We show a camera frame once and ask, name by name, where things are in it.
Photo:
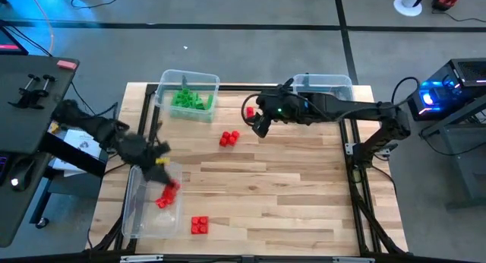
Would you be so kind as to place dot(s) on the square red toy block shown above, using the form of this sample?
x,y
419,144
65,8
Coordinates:
x,y
199,225

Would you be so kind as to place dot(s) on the black clamp tool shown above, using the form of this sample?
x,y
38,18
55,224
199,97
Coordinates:
x,y
32,97

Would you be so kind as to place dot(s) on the white round floor stand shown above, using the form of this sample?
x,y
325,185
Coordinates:
x,y
410,6

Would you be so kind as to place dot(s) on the black computer mouse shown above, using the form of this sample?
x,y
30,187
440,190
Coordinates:
x,y
21,175

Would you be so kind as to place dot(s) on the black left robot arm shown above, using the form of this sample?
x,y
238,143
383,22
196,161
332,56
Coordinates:
x,y
95,128

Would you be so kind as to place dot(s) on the white paper sheet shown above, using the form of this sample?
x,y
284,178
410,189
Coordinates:
x,y
76,141

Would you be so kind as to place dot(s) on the black aluminium table frame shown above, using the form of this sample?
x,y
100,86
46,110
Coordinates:
x,y
243,87

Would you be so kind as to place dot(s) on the silver edge bracket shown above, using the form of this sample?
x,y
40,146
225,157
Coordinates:
x,y
353,260
140,258

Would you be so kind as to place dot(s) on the pink eraser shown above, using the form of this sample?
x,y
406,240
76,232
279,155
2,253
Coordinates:
x,y
67,64

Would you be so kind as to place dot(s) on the large red toy block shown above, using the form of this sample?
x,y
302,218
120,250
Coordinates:
x,y
229,138

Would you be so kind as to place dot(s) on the black arched bracket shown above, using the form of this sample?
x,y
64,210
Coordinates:
x,y
184,82
306,79

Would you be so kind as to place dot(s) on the clear plastic storage bin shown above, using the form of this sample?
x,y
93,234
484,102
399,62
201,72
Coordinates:
x,y
190,78
326,82
144,217

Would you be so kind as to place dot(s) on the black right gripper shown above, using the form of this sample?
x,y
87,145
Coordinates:
x,y
283,105

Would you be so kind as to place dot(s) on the small yellow object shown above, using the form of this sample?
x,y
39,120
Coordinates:
x,y
54,128

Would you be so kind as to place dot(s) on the grey metal side table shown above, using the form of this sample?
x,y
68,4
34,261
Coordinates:
x,y
463,160

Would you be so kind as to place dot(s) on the dark tablet screen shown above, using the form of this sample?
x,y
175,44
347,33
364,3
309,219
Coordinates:
x,y
9,40

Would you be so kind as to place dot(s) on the long green toy block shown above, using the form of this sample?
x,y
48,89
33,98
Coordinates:
x,y
178,99

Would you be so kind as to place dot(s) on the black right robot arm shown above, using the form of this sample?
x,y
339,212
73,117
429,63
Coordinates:
x,y
341,105

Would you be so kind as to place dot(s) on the black computer tower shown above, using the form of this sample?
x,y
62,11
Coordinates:
x,y
455,84

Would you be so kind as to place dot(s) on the white rail bracket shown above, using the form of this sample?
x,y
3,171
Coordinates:
x,y
349,149

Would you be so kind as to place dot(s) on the small two-stud red block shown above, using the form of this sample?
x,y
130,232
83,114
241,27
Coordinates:
x,y
250,112

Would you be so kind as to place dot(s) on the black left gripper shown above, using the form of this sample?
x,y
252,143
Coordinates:
x,y
144,151

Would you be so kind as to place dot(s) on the black frame strut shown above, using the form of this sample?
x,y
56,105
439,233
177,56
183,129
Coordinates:
x,y
110,236
379,225

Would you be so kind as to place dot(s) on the black caster wheel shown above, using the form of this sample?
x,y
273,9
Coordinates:
x,y
42,223

